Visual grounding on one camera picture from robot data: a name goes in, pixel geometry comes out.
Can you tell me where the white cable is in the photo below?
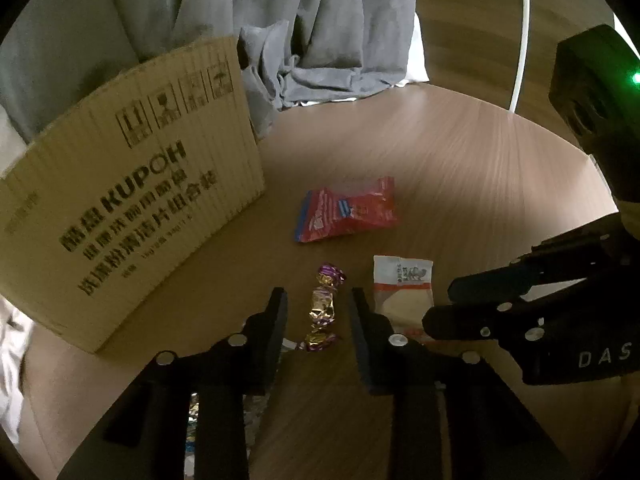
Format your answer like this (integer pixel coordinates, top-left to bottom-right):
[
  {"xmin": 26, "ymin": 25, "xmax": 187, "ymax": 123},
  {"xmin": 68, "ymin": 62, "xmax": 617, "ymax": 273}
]
[{"xmin": 506, "ymin": 0, "xmax": 532, "ymax": 114}]

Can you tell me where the white cake packet with label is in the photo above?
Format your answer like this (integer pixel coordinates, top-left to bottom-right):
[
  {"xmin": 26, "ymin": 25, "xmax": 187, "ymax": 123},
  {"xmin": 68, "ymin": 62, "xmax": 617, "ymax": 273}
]
[{"xmin": 373, "ymin": 256, "xmax": 434, "ymax": 344}]

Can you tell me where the brown cardboard box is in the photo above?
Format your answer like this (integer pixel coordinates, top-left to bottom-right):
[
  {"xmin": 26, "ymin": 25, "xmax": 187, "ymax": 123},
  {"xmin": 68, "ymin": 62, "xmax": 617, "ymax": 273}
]
[{"xmin": 1, "ymin": 37, "xmax": 265, "ymax": 352}]

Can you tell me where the grey blanket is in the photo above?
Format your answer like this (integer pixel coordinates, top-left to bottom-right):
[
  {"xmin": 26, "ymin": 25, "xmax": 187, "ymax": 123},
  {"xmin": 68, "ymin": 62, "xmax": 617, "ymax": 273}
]
[{"xmin": 1, "ymin": 0, "xmax": 416, "ymax": 140}]

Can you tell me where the red blue snack bag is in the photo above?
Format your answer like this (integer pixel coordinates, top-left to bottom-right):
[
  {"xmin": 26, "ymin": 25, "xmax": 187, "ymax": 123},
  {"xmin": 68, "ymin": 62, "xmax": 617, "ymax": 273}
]
[{"xmin": 294, "ymin": 177, "xmax": 398, "ymax": 244}]

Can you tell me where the gold purple candy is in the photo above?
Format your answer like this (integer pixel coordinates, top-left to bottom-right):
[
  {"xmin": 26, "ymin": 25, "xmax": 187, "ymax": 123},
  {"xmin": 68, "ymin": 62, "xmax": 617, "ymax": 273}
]
[{"xmin": 299, "ymin": 263, "xmax": 346, "ymax": 352}]

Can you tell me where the white pillow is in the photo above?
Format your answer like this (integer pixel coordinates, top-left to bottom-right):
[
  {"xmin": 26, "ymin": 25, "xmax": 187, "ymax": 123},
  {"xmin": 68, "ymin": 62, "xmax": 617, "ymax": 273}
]
[{"xmin": 0, "ymin": 108, "xmax": 34, "ymax": 444}]

